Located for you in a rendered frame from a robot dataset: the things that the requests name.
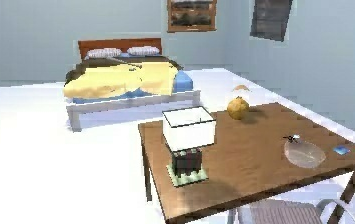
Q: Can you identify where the brown wooden table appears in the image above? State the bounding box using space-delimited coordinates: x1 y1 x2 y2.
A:
137 101 355 224

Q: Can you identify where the white square shade lamp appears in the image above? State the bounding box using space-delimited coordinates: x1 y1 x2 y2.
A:
161 105 217 188

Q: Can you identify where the bed with yellow blanket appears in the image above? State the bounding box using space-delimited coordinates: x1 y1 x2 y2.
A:
63 37 202 133

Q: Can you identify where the striped white pillow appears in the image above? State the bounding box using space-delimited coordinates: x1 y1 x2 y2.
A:
126 45 161 57
86 47 123 59

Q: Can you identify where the grey striped chair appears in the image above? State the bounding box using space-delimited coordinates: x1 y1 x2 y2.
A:
227 198 355 224

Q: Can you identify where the brown framed wall picture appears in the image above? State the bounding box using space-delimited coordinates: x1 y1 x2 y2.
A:
166 0 218 34

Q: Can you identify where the small orange curved object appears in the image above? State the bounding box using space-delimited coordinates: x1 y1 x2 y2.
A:
232 84 252 92

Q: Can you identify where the small blue card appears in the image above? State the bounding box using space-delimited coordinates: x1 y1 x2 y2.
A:
333 145 351 156

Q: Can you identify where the dark window with blinds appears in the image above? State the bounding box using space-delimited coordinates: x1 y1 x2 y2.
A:
249 0 294 43

